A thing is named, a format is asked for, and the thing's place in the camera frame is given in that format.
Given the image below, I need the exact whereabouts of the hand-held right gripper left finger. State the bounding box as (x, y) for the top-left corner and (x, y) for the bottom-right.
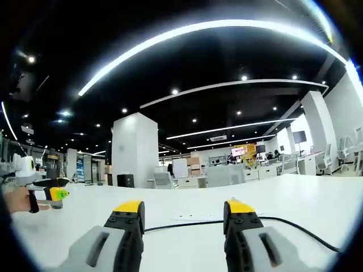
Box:
(56, 200), (145, 272)

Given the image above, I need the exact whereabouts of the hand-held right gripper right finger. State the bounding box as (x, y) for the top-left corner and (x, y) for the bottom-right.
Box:
(223, 199), (313, 272)

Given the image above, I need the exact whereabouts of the black data cable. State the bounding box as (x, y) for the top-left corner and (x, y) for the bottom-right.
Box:
(143, 216), (341, 253)

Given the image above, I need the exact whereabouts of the white USB port strip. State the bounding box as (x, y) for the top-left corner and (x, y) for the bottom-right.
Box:
(171, 211), (225, 222)

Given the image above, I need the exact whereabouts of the white background office desk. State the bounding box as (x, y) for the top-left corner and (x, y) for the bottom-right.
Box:
(297, 151), (326, 176)

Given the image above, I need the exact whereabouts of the person's left hand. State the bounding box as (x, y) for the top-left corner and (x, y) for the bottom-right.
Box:
(10, 186), (53, 214)

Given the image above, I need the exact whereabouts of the black low cabinet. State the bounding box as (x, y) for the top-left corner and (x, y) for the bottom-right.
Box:
(116, 173), (135, 188)

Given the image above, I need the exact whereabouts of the grey metal cabinet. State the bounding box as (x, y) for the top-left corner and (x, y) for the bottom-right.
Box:
(205, 164), (246, 188)

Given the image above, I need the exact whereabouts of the yellow board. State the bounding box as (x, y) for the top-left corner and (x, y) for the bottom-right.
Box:
(240, 143), (258, 162)

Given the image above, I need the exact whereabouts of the white mesh office chair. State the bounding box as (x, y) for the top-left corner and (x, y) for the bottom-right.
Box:
(351, 127), (363, 176)
(315, 143), (333, 176)
(336, 137), (351, 172)

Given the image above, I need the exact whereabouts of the stack of cardboard boxes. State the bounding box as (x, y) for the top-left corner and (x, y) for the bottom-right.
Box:
(186, 157), (200, 178)

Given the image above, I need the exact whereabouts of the black monitor on stand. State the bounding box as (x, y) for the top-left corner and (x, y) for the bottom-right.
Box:
(292, 130), (307, 155)

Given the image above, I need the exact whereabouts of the straight ceiling light strip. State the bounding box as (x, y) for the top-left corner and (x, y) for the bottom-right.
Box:
(166, 117), (297, 141)

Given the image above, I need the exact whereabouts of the long curved ceiling light strip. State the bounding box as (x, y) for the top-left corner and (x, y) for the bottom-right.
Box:
(77, 19), (349, 96)

